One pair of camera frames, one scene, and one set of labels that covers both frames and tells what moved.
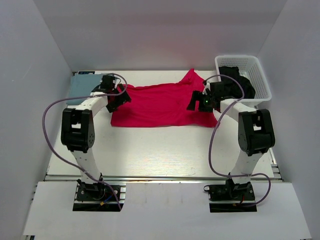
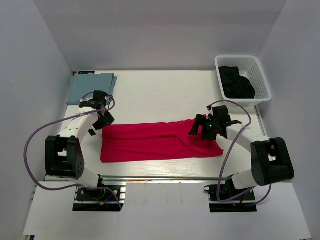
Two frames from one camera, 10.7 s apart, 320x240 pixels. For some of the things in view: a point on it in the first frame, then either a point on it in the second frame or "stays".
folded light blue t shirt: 81,85 stays
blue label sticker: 86,72 stays
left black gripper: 118,100 -> 100,124
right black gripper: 196,101 -> 201,127
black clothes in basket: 231,88 stays
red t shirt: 164,105 -> 161,141
